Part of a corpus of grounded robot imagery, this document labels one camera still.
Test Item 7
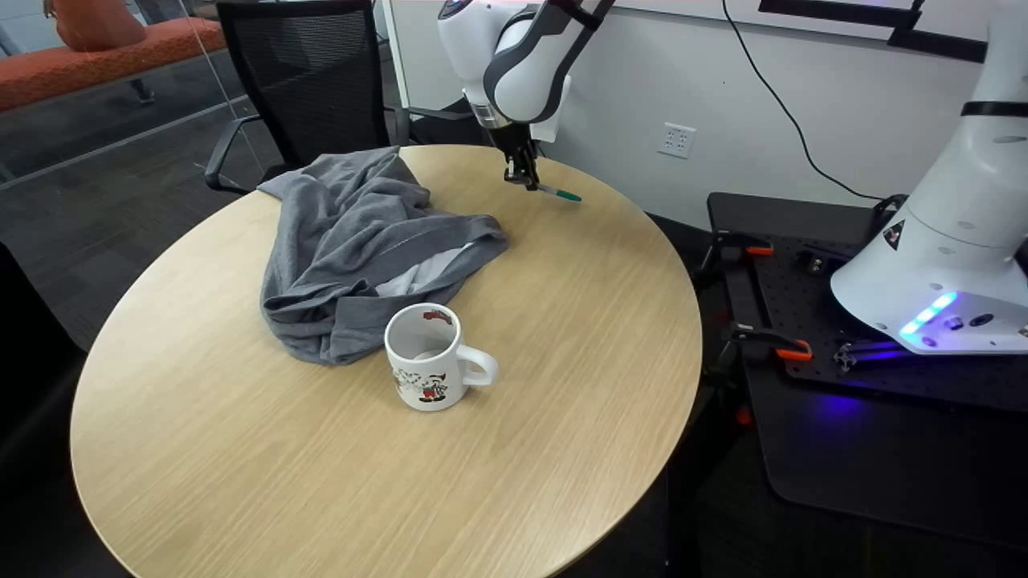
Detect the white wall outlet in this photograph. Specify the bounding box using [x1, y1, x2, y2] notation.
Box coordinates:
[659, 123, 697, 160]

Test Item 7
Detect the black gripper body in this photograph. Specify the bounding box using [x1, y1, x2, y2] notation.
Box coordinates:
[498, 123, 533, 166]

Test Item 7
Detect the round wooden table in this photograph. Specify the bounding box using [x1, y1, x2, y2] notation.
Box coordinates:
[69, 146, 703, 578]

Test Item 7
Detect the black mesh office chair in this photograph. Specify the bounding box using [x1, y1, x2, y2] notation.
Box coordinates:
[204, 0, 388, 193]

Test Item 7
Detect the green capped grey marker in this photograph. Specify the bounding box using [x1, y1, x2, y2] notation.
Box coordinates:
[536, 188, 581, 203]

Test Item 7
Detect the grey cloth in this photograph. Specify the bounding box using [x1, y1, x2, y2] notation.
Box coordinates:
[260, 147, 506, 368]

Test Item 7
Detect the orange-handled clamp front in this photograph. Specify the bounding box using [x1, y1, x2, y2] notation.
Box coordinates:
[732, 325, 813, 364]

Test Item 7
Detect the orange sofa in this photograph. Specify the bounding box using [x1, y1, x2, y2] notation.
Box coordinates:
[0, 0, 226, 112]

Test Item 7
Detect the black wall cable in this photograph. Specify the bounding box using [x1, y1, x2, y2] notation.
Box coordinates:
[716, 0, 883, 207]

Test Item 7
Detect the orange-handled clamp rear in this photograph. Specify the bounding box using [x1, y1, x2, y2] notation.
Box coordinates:
[716, 239, 774, 262]

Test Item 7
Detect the white printed mug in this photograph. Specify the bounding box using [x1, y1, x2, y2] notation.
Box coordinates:
[382, 302, 498, 413]

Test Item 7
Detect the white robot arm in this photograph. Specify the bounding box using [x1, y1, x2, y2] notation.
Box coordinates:
[435, 0, 1028, 356]

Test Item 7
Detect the orange-handled clamp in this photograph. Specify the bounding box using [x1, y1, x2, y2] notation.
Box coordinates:
[716, 239, 774, 262]
[732, 325, 813, 364]

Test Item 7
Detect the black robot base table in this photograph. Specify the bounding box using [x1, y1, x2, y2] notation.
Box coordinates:
[706, 193, 1028, 554]

